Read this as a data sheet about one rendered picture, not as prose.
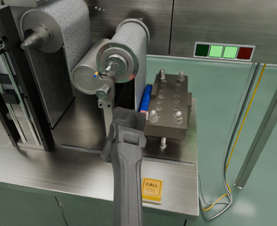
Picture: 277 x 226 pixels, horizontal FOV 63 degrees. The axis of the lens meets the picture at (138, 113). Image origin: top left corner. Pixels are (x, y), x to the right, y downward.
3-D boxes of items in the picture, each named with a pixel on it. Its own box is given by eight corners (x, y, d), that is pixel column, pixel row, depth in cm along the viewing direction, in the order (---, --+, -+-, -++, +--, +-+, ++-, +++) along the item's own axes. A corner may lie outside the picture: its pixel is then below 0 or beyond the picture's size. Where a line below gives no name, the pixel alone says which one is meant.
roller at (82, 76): (73, 92, 87) (68, 63, 79) (95, 63, 107) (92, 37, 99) (103, 95, 85) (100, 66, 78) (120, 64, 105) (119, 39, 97)
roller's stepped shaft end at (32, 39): (19, 51, 67) (15, 41, 65) (30, 44, 72) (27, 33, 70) (28, 52, 67) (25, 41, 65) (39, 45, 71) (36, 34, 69)
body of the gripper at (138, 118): (143, 132, 73) (139, 138, 66) (113, 127, 74) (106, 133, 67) (146, 112, 71) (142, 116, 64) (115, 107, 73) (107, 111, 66)
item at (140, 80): (134, 117, 90) (134, 76, 78) (144, 86, 108) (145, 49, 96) (136, 117, 90) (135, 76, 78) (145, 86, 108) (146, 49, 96)
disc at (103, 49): (98, 80, 82) (93, 41, 72) (98, 80, 82) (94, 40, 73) (138, 84, 80) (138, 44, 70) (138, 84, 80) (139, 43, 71)
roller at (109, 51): (102, 78, 80) (98, 46, 73) (119, 49, 100) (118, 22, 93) (134, 81, 78) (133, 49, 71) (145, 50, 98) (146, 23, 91)
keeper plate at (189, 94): (183, 123, 104) (187, 104, 97) (184, 110, 111) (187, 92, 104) (189, 124, 103) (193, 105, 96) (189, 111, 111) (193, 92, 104)
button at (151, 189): (139, 198, 76) (139, 194, 74) (142, 180, 81) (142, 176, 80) (160, 202, 75) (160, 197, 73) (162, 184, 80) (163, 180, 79)
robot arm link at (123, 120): (132, 125, 59) (112, 116, 60) (123, 148, 61) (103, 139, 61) (137, 119, 66) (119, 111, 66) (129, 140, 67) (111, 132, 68)
